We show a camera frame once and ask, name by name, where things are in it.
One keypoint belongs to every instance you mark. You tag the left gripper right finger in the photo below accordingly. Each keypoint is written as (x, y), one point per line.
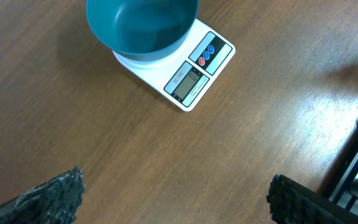
(292, 203)

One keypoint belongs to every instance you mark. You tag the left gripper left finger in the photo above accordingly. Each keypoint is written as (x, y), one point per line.
(55, 201)

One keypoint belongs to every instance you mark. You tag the white digital kitchen scale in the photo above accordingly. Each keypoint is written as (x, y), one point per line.
(184, 76)

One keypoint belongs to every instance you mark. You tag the teal plastic bowl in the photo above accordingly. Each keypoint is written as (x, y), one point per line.
(142, 29)

